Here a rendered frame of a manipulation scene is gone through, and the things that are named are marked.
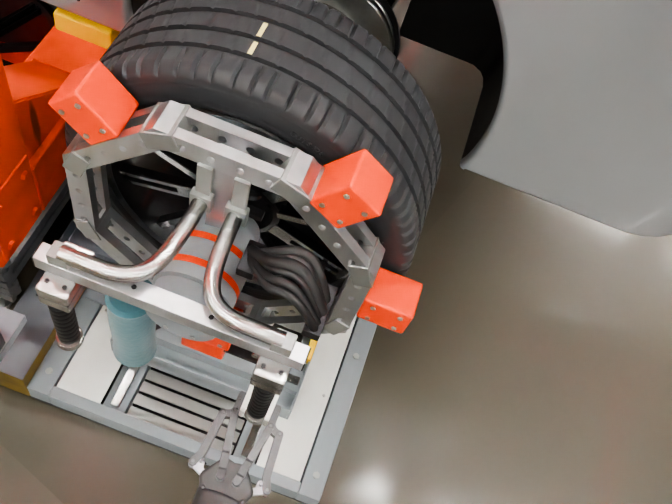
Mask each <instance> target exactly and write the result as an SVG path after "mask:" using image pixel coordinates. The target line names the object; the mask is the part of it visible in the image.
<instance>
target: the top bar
mask: <svg viewBox="0 0 672 504"><path fill-rule="evenodd" d="M50 247H51V245H50V244H47V243H45V242H41V243H40V244H39V246H38V247H37V249H36V250H35V252H34V253H33V255H32V256H31V258H32V261H33V264H34V266H35V267H37V268H39V269H42V270H44V271H47V272H49V273H52V274H55V275H57V276H60V277H62V278H65V279H67V280H70V281H72V282H75V283H77V284H80V285H83V286H85V287H88V288H90V289H93V290H95V291H98V292H100V293H103V294H105V295H108V296H111V297H113V298H116V299H118V300H121V301H123V302H126V303H128V304H131V305H134V306H136V307H139V308H141V309H144V310H146V311H149V312H151V313H154V314H156V315H159V316H162V317H164V318H167V319H169V320H172V321H174V322H177V323H179V324H182V325H184V326H187V327H190V328H192V329H195V330H197V331H200V332H202V333H205V334H207V335H210V336H213V337H215V338H218V339H220V340H223V341H225V342H228V343H230V344H233V345H235V346H238V347H241V348H243V349H246V350H248V351H251V352H253V353H256V354H258V355H261V356H263V357H266V358H269V359H271V360H274V361H276V362H279V363H281V364H284V365H286V366H289V367H292V368H294V369H297V370H299V371H303V368H304V366H305V364H306V362H307V359H308V356H309V354H310V351H311V348H310V347H309V346H307V345H304V344H302V343H299V342H297V341H296V343H295V345H294V348H293V350H292V353H291V355H290V357H286V356H283V355H281V354H278V353H276V352H273V351H270V350H269V348H270V345H268V344H266V343H263V342H261V341H258V340H256V339H253V338H250V337H248V336H245V335H243V334H240V333H238V332H236V331H234V330H232V329H230V328H228V327H226V326H225V325H223V324H222V323H221V322H220V321H218V320H217V319H216V318H215V317H214V316H213V315H212V313H211V312H210V310H209V309H208V307H207V306H205V305H202V304H200V303H197V302H195V301H192V300H190V299H187V298H185V297H182V296H180V295H177V294H174V293H172V292H169V291H167V290H164V289H162V288H159V287H157V286H154V285H152V284H149V283H146V282H144V281H141V282H137V283H117V282H111V281H107V280H104V279H100V278H98V277H95V276H93V275H90V274H87V273H85V272H82V271H80V270H77V269H75V268H72V267H70V268H69V270H68V271H67V270H64V269H62V268H59V267H56V266H54V265H51V264H49V263H48V262H47V259H46V253H47V252H48V250H49V248H50Z"/></svg>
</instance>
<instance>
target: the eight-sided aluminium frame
mask: <svg viewBox="0 0 672 504"><path fill-rule="evenodd" d="M220 143H222V144H224V145H227V146H229V147H232V148H234V149H237V150H239V151H242V152H244V153H247V154H249V155H247V154H244V153H242V152H239V151H237V150H234V149H232V148H229V147H227V146H224V145H222V144H220ZM159 150H163V151H169V152H172V153H174V154H177V155H179V156H182V157H184V158H187V159H189V160H192V161H194V162H197V163H198V162H200V163H202V164H205V165H208V166H210V167H213V168H214V169H215V170H217V171H220V172H222V173H225V174H227V175H230V176H232V177H238V178H240V179H243V180H245V181H248V182H250V183H251V184H252V185H255V186H258V187H260V188H263V189H265V190H268V191H270V192H273V193H275V194H278V195H280V196H282V197H283V198H285V199H286V200H287V201H289V202H290V204H291V205H292V206H293V207H294V208H295V209H296V211H297V212H298V213H299V214H300V215H301V216H302V218H303V219H304V220H305V221H306V222H307V223H308V225H309V226H310V227H311V228H312V229H313V231H314V232H315V233H316V234H317V235H318V236H319V238H320V239H321V240H322V241H323V242H324V243H325V245H326V246H327V247H328V248H329V249H330V250H331V252H332V253H333V254H334V255H335V256H336V258H337V259H338V260H339V261H340V262H341V263H342V265H343V266H344V267H345V268H346V269H347V270H348V274H347V276H346V278H345V281H344V283H343V285H342V287H341V289H340V291H339V293H338V295H337V296H335V298H334V301H333V303H332V306H331V309H330V312H329V314H328V317H327V320H326V322H325V325H324V328H323V330H322V333H321V334H332V335H336V334H338V333H346V332H347V330H348V329H350V327H351V324H352V321H353V319H354V317H355V315H356V314H357V312H358V310H359V308H360V306H361V305H362V303H363V301H364V299H365V297H366V295H367V294H368V292H369V290H370V288H372V287H373V284H374V281H375V279H376V276H377V273H378V271H379V268H380V265H381V262H382V259H383V256H384V253H385V248H384V247H383V246H382V244H381V243H380V241H379V237H375V235H374V234H373V233H372V231H371V230H370V229H369V228H368V226H367V225H366V224H365V222H364V221H362V222H358V223H355V224H352V225H349V226H345V227H342V228H336V227H335V226H334V225H333V224H332V223H331V222H329V221H328V220H327V219H326V218H325V217H324V216H323V215H322V214H321V213H320V212H319V211H318V210H317V209H316V208H315V207H314V206H313V205H311V204H310V202H311V201H312V199H313V195H314V193H315V191H316V188H317V186H318V184H319V182H320V179H321V177H322V175H323V172H324V170H325V167H323V166H322V165H321V164H319V163H318V162H317V160H316V159H315V158H314V157H313V156H311V155H309V154H306V153H304V152H303V151H301V150H300V149H298V148H297V147H295V148H291V147H288V146H286V145H283V144H281V143H278V142H276V141H273V140H271V139H268V138H266V137H263V136H261V135H258V134H256V133H253V132H251V131H248V130H246V129H243V128H241V127H238V126H235V125H233V124H230V123H228V122H225V121H223V120H220V119H218V118H215V117H213V116H210V115H208V114H205V113H203V112H200V111H198V110H195V109H193V108H191V106H190V105H187V104H180V103H177V102H175V101H172V100H169V101H166V102H157V104H156V105H153V106H150V107H147V108H144V109H141V110H138V111H135V112H134V114H133V115H132V117H131V118H130V120H129V121H128V123H127V124H126V126H125V127H124V129H123V131H122V132H121V134H120V135H119V136H118V137H117V138H113V139H110V140H107V141H103V142H100V143H96V144H93V145H91V144H89V143H88V142H87V141H86V140H85V139H84V138H83V137H82V136H81V135H80V134H79V133H77V134H76V136H75V137H74V139H73V140H72V141H71V143H70V144H69V146H68V147H67V149H66V150H65V151H64V153H63V154H62V157H63V162H64V163H63V165H62V166H63V167H64V168H65V172H66V177H67V182H68V187H69V192H70V197H71V202H72V207H73V212H74V219H73V221H74V222H75V224H76V227H77V228H78V229H79V230H80V231H81V232H82V233H83V235H84V236H85V237H86V238H88V239H91V240H92V241H93V242H94V243H95V244H97V245H98V246H99V247H100V248H101V249H102V250H104V251H105V252H106V253H107V254H108V255H109V256H111V257H112V258H113V259H114V260H115V261H116V262H118V263H119V264H120V265H134V264H139V263H141V262H143V261H142V260H141V259H140V258H142V259H143V260H144V261H145V260H146V259H148V258H149V257H150V256H152V255H153V254H154V253H155V252H156V251H157V250H158V249H157V248H155V247H154V246H153V245H152V244H151V243H150V242H149V241H148V240H147V239H146V238H145V237H143V236H142V235H141V234H140V233H139V232H138V231H137V230H136V229H135V228H134V227H133V226H131V225H130V224H129V223H128V222H127V221H126V220H125V219H124V218H123V217H122V216H121V215H119V214H118V213H117V212H116V211H115V210H114V209H113V208H112V206H111V204H110V197H109V189H108V180H107V171H106V164H110V163H114V162H117V161H121V160H125V159H129V158H133V157H136V156H140V155H144V154H148V153H152V152H156V151H159ZM250 155H251V156H250ZM108 229H109V230H110V231H111V232H112V233H113V234H114V235H116V236H117V237H118V238H119V239H120V240H121V241H122V242H123V243H125V244H126V245H127V246H128V247H129V248H130V249H131V250H132V251H134V252H135V253H136V254H137V255H138V256H139V257H140V258H139V257H138V256H137V255H135V254H134V253H133V252H132V251H131V250H130V249H129V248H128V247H126V246H125V245H124V244H123V243H122V242H121V241H120V240H118V239H117V238H116V237H115V236H114V235H113V234H112V233H111V232H109V231H108ZM234 307H237V308H239V309H242V310H244V311H245V313H243V312H240V311H238V310H236V311H237V312H239V313H241V314H243V315H245V316H247V317H250V318H252V319H255V320H257V321H260V322H263V323H265V324H268V325H270V326H272V325H273V324H274V323H277V324H279V325H282V326H284V327H287V328H289V329H292V330H294V331H297V332H299V333H301V332H302V330H303V327H304V325H305V321H304V319H303V317H302V316H301V314H300V313H299V312H298V310H297V309H296V308H295V307H294V306H293V305H292V304H291V303H290V302H288V301H287V300H286V299H279V300H263V299H258V298H255V297H253V296H250V295H248V294H245V293H242V292H241V293H240V295H239V298H238V300H237V302H236V304H235V306H234Z"/></svg>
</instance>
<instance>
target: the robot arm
mask: <svg viewBox="0 0 672 504"><path fill-rule="evenodd" d="M253 388H254V386H253V385H251V384H250V386H249V389H248V391H247V392H244V391H242V390H241V391H240V393H239V395H238V397H237V399H236V402H235V404H234V406H233V408H231V409H225V408H221V409H220V410H219V412H218V414H217V416H216V418H215V420H214V421H213V423H212V425H211V427H210V429H209V431H208V433H207V435H206V437H205V439H204V441H203V442H202V444H201V446H200V448H199V450H198V451H197V452H196V453H195V454H194V455H193V456H192V457H191V458H190V459H189V463H188V466H189V468H191V469H194V470H195V471H196V472H197V473H198V474H199V486H198V488H197V491H196V493H195V496H194V498H193V500H192V503H191V504H246V503H247V502H248V501H249V500H250V499H251V498H252V496H263V497H268V495H269V494H270V492H271V475H272V472H273V469H274V465H275V462H276V458H277V455H278V452H279V448H280V445H281V442H282V438H283V432H282V431H281V430H279V429H278V428H277V427H276V422H277V419H278V417H279V414H280V412H281V406H280V405H277V404H276V402H277V400H278V397H279V395H276V394H275V396H274V399H273V400H272V402H271V404H270V407H269V409H268V412H267V414H266V417H265V419H264V421H263V424H262V425H263V426H265V429H264V430H263V432H262V434H261V435H260V437H259V439H258V440H257V442H256V443H255V445H254V447H253V448H252V450H251V452H250V453H249V455H248V457H247V458H246V460H245V461H244V463H243V464H239V463H234V462H233V461H232V460H230V459H229V455H230V450H231V446H232V441H233V437H234V433H235V428H236V424H237V420H238V415H239V416H240V417H243V415H244V413H245V410H246V408H247V405H248V403H249V400H250V398H251V394H252V391H253ZM224 419H229V423H228V428H227V432H226V436H225V440H224V445H223V449H222V453H221V457H220V460H219V461H217V462H215V463H214V464H212V465H211V466H209V467H208V468H206V469H204V467H203V466H204V464H205V459H204V458H205V456H206V454H207V452H208V450H209V449H210V447H211V445H212V443H213V441H214V439H215V437H216V435H217V433H218V431H219V429H220V427H221V425H222V423H223V421H224ZM269 436H271V437H272V438H274V439H273V442H272V445H271V449H270V452H269V455H268V459H267V462H266V465H265V468H264V472H263V475H262V479H261V481H258V483H257V485H256V487H255V488H253V487H252V483H251V479H250V475H249V470H250V468H251V466H252V465H253V463H254V461H255V460H256V458H257V456H258V455H259V453H260V451H261V450H262V448H263V446H264V445H265V443H266V441H267V440H268V438H269Z"/></svg>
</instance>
